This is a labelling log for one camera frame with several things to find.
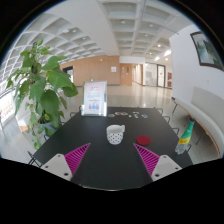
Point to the acrylic sign stand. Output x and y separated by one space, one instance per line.
94 98

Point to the framed wall painting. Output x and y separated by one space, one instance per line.
207 55

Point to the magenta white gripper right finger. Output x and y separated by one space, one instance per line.
157 166

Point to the blue small card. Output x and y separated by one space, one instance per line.
144 116

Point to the green plastic water bottle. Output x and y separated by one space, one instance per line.
185 139

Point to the white long bench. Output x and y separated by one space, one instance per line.
208 110

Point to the small colourful card row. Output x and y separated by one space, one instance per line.
136 115

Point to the white polka dot cup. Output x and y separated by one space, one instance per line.
115 134

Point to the red round coaster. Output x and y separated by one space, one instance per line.
143 140

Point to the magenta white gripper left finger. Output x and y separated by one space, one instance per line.
65 166

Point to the green potted plant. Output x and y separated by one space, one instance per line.
37 85

